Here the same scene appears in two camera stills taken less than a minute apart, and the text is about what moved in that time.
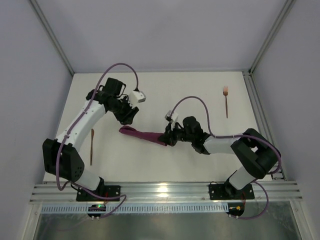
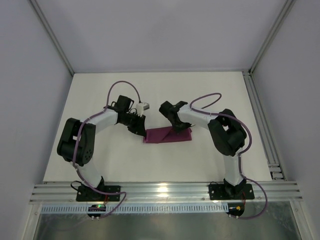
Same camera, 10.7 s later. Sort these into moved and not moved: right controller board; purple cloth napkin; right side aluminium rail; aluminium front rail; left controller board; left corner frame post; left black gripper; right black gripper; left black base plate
Moved: left black gripper; right black gripper; purple cloth napkin
Not moved: left controller board; left black base plate; left corner frame post; aluminium front rail; right controller board; right side aluminium rail
